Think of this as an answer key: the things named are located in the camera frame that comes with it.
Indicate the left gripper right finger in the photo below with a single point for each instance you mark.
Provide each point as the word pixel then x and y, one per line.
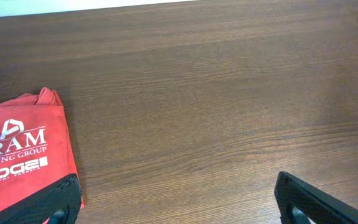
pixel 300 202

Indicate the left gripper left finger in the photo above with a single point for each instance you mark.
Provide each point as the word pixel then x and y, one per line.
pixel 58 202

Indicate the folded red printed shirt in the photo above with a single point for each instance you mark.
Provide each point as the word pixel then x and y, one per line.
pixel 35 147

